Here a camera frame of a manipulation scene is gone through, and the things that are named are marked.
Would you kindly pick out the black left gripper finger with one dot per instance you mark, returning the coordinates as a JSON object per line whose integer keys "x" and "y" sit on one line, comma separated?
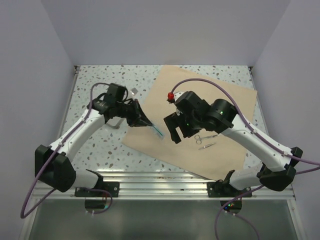
{"x": 140, "y": 115}
{"x": 139, "y": 123}

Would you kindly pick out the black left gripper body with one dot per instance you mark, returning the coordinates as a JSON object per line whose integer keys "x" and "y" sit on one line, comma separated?
{"x": 136, "y": 114}

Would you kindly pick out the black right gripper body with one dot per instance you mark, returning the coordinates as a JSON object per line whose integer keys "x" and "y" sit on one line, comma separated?
{"x": 178, "y": 123}

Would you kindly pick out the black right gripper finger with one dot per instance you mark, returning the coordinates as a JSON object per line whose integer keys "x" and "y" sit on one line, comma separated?
{"x": 172, "y": 124}
{"x": 187, "y": 130}

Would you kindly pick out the small steel scissors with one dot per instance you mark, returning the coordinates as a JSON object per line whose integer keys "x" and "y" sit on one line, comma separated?
{"x": 199, "y": 139}

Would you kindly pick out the metal tray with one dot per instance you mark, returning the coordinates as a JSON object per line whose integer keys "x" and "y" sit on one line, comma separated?
{"x": 115, "y": 122}

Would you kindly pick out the teal blade packet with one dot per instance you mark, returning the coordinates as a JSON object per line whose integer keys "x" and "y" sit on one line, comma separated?
{"x": 157, "y": 132}

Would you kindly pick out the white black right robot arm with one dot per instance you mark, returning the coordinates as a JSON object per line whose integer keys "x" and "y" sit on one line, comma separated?
{"x": 277, "y": 168}

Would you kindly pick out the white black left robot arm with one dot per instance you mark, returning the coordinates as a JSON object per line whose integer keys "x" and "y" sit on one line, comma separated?
{"x": 53, "y": 163}

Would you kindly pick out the steel tweezers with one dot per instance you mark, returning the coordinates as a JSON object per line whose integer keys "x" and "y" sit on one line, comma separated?
{"x": 207, "y": 146}

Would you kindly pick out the beige cloth mat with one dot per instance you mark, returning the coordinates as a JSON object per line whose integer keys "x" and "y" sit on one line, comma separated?
{"x": 213, "y": 163}

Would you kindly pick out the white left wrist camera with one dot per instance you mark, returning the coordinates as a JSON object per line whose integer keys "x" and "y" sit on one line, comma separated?
{"x": 131, "y": 94}

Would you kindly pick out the aluminium rail frame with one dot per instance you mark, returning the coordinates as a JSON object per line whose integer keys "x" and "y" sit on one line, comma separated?
{"x": 268, "y": 214}

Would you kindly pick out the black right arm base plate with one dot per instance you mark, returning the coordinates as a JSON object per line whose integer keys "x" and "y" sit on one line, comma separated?
{"x": 217, "y": 189}

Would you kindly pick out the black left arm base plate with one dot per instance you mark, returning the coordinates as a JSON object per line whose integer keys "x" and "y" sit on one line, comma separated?
{"x": 106, "y": 189}

